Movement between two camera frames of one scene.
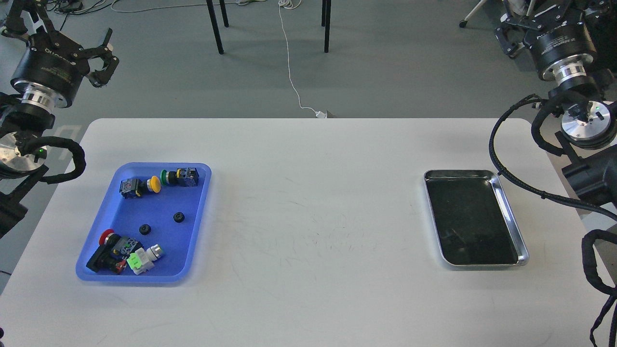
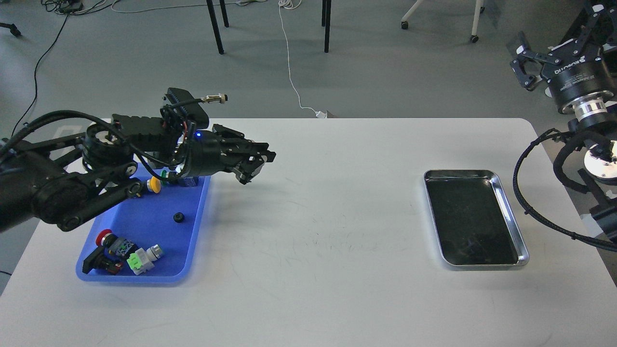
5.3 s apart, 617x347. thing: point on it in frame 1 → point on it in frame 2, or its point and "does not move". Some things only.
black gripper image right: (561, 51) → (575, 75)
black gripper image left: (46, 70) → (209, 152)
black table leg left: (215, 26) does not move
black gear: (179, 217) does not move
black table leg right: (326, 20) does not move
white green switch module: (141, 260) does not move
